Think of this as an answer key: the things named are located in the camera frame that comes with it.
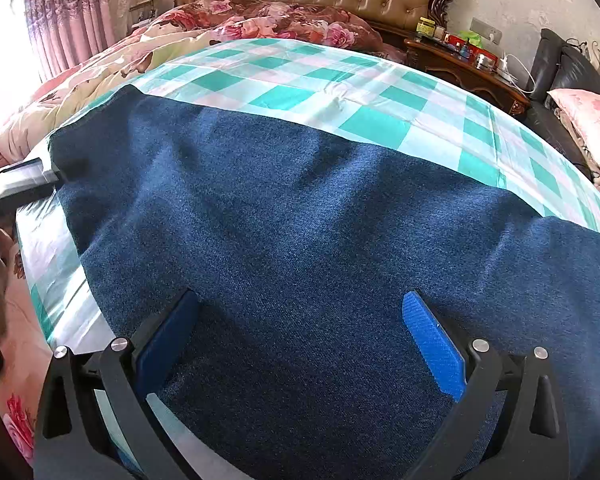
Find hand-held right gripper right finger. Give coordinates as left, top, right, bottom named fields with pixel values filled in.
left=401, top=289, right=572, bottom=480

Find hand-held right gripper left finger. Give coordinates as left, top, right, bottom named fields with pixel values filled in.
left=32, top=289, right=203, bottom=480

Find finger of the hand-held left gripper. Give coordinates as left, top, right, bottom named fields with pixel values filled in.
left=0, top=157, right=62, bottom=208

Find blue denim pants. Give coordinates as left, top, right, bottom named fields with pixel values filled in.
left=47, top=84, right=600, bottom=480

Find cream pink floral quilt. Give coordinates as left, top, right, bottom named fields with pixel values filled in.
left=0, top=22, right=216, bottom=467

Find pink curtain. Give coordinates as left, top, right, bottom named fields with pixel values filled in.
left=10, top=0, right=117, bottom=84

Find black leather sofa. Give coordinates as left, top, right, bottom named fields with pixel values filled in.
left=522, top=27, right=600, bottom=182

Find dark wooden nightstand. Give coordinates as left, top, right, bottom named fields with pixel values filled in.
left=404, top=36, right=531, bottom=119

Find large pink floral pillow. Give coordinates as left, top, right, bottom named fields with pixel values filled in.
left=546, top=88, right=600, bottom=172

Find green white checked sheet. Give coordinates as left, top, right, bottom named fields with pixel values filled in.
left=15, top=37, right=600, bottom=480

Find red box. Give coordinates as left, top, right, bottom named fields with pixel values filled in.
left=445, top=35, right=499, bottom=62

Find dark red floral quilt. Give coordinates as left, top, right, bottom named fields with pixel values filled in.
left=162, top=0, right=384, bottom=52

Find white cable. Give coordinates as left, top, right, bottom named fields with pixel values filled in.
left=504, top=52, right=537, bottom=94

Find grey wall socket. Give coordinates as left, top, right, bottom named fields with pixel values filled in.
left=469, top=17, right=503, bottom=44

